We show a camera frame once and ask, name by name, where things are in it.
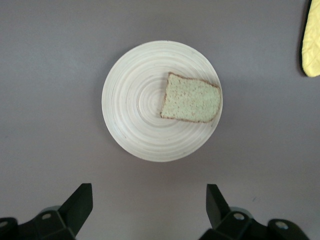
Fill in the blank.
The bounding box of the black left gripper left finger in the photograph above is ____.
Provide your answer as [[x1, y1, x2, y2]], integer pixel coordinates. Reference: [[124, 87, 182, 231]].
[[0, 183, 94, 240]]

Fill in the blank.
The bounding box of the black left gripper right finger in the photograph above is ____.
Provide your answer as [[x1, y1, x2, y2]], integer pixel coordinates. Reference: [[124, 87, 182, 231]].
[[199, 183, 310, 240]]

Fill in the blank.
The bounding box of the brown bread toast slice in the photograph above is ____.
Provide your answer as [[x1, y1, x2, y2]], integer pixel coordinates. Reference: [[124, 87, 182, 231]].
[[159, 71, 223, 124]]

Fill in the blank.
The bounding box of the round light wooden plate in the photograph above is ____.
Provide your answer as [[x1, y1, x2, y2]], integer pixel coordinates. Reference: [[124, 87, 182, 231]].
[[101, 40, 224, 163]]

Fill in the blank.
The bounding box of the brown table cover cloth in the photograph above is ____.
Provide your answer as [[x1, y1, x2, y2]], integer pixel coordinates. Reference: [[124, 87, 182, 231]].
[[0, 0, 320, 240]]

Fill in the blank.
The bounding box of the yellow quilted oven mitt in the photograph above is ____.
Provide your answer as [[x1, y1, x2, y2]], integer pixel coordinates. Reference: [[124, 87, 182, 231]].
[[297, 0, 320, 78]]

